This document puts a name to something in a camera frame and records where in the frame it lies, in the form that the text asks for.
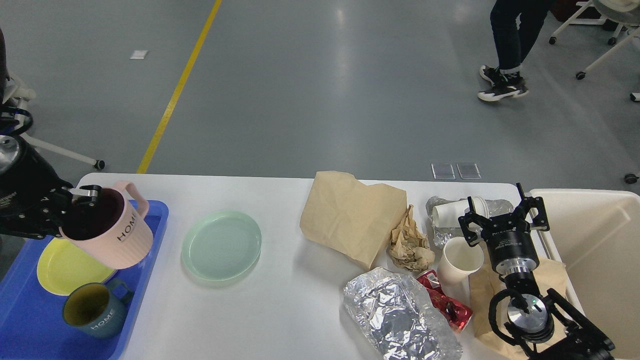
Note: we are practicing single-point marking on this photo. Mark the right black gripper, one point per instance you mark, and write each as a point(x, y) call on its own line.
point(508, 236)

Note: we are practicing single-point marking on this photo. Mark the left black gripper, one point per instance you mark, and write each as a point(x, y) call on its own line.
point(34, 199)

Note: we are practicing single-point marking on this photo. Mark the pink home mug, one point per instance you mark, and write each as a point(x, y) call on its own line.
point(123, 238)

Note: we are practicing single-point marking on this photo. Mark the light green plate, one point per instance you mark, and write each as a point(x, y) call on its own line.
point(221, 246)

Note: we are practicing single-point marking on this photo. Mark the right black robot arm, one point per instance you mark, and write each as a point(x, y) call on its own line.
point(544, 327)

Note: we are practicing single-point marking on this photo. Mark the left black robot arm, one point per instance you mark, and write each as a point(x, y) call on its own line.
point(9, 137)

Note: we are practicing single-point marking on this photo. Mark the brown paper bag under arm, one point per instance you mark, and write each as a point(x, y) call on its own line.
point(485, 283)

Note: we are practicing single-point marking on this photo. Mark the small crumpled foil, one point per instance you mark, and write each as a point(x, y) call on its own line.
point(442, 235)

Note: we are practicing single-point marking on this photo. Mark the lying white paper cup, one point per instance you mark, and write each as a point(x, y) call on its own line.
point(447, 215)

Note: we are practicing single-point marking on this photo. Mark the upright white paper cup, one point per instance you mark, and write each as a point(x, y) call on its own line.
point(459, 261)

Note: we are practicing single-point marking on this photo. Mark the yellow plate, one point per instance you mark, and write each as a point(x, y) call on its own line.
point(63, 267)

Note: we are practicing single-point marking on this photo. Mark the beige plastic bin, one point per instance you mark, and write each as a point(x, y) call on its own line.
point(596, 234)

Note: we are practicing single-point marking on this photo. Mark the crumpled brown paper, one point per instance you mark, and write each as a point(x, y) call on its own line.
point(409, 248)

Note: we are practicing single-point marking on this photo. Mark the dark teal home mug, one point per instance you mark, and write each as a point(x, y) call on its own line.
point(98, 310)

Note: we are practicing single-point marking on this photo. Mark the red snack wrapper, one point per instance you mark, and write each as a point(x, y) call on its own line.
point(455, 312)

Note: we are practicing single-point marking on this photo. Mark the blue plastic tray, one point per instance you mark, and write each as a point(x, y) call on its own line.
point(31, 323)

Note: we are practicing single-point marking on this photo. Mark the crumpled aluminium foil sheet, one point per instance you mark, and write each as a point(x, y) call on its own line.
point(396, 315)

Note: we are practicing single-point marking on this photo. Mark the large brown paper bag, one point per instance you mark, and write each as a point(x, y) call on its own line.
point(353, 218)

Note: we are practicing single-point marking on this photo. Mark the person in dark trousers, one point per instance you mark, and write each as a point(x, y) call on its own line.
point(516, 25)

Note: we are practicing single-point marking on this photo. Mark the white chair base right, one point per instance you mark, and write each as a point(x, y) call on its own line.
point(593, 36)

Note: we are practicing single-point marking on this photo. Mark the white chair frame left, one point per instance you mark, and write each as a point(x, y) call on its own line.
point(60, 152)

